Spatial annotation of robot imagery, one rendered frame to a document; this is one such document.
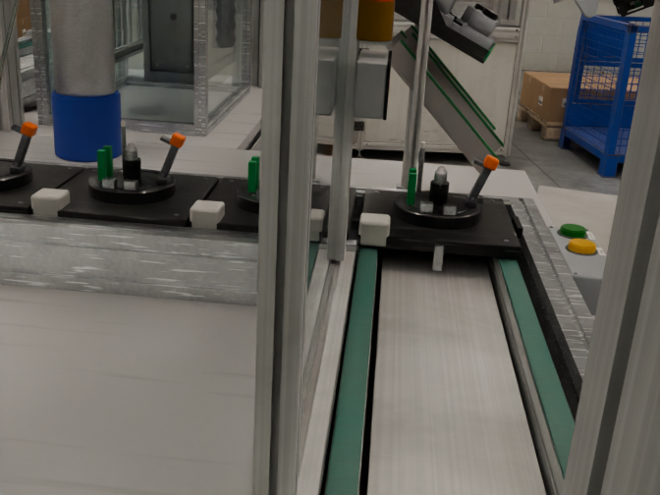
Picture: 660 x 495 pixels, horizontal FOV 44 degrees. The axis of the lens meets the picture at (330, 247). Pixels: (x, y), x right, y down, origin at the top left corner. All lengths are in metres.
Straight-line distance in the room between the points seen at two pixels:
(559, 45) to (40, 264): 9.37
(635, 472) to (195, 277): 1.06
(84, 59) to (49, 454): 1.18
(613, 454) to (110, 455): 0.74
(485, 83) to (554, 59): 4.90
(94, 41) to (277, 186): 1.46
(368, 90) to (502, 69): 4.50
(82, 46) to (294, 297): 1.46
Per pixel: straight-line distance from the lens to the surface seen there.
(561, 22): 10.32
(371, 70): 1.02
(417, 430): 0.85
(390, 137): 5.46
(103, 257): 1.25
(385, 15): 1.05
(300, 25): 0.48
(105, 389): 1.02
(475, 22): 1.54
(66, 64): 1.95
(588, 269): 1.21
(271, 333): 0.54
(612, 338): 0.21
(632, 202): 0.21
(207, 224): 1.23
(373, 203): 1.35
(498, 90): 5.53
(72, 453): 0.92
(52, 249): 1.27
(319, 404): 0.80
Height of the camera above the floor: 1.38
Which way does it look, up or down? 21 degrees down
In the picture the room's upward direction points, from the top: 3 degrees clockwise
